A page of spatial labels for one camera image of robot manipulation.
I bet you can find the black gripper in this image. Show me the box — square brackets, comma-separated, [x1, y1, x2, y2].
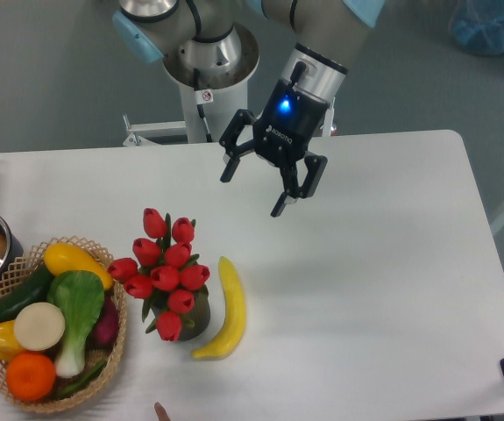
[218, 78, 328, 218]

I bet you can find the red tulip bouquet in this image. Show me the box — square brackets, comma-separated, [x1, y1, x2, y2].
[108, 208, 210, 320]

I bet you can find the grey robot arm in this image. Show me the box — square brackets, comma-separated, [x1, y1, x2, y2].
[112, 1, 383, 216]

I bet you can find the dark grey ribbed vase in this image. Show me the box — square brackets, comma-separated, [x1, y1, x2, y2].
[146, 286, 210, 342]

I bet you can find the person fingertip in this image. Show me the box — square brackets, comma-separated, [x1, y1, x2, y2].
[154, 402, 170, 421]

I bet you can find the yellow banana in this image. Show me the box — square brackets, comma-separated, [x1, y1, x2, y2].
[191, 256, 247, 360]

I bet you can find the yellow squash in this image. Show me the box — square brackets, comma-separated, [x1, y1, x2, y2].
[43, 242, 114, 290]

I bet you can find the green bok choy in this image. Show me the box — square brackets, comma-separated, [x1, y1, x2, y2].
[47, 270, 104, 378]

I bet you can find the purple sweet potato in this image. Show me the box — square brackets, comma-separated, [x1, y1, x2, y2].
[92, 296, 119, 346]

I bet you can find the woven wicker basket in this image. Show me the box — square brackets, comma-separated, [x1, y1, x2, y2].
[0, 236, 127, 414]

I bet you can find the dark green cucumber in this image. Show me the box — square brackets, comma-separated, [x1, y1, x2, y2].
[0, 264, 54, 324]

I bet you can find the green bean pod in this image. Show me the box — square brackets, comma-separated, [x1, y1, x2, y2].
[53, 360, 107, 400]

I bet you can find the blue plastic bag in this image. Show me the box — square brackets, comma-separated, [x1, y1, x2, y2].
[449, 1, 504, 56]

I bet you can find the white round radish slice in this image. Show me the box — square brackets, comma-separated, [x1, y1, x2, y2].
[14, 302, 65, 352]

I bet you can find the yellow bell pepper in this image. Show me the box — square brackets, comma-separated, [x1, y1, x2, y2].
[0, 320, 26, 362]

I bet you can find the orange fruit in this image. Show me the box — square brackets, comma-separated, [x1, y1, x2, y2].
[5, 352, 56, 402]

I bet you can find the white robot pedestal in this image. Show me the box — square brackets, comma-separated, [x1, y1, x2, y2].
[124, 23, 259, 146]

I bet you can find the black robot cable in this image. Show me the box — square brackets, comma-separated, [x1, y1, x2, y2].
[192, 68, 214, 143]

